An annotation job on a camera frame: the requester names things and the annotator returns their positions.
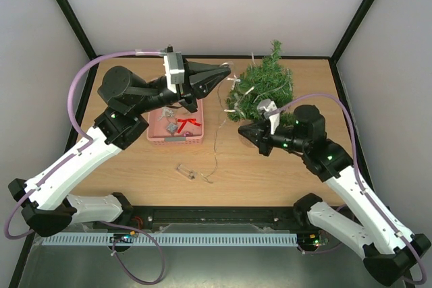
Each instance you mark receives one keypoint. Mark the red ribbon bow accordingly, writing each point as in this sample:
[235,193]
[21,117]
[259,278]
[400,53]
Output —
[184,122]

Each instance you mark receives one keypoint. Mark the black frame rail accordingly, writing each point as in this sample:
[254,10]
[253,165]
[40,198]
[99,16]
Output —
[278,218]

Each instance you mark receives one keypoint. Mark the small green christmas tree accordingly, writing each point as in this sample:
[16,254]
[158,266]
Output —
[263,92]

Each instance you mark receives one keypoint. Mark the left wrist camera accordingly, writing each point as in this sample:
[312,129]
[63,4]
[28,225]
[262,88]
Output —
[174,68]

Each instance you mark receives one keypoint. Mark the silver reindeer ornament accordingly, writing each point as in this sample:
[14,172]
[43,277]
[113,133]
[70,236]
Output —
[166,113]

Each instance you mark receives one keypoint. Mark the light blue cable duct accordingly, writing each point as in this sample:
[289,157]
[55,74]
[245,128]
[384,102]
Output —
[175,239]

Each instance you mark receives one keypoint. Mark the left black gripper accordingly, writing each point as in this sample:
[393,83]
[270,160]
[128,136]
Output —
[197,88]

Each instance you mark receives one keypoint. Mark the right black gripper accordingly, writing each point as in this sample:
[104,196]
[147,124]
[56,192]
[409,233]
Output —
[265,139]

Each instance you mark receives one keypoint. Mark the pink plastic basket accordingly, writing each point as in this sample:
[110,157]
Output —
[158,135]

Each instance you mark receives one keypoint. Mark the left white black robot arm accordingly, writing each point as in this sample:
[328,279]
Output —
[46,202]

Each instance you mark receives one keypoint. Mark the silver gift box ornament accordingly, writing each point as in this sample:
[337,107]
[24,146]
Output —
[172,128]

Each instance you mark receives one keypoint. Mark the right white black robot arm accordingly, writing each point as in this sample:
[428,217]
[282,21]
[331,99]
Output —
[385,245]

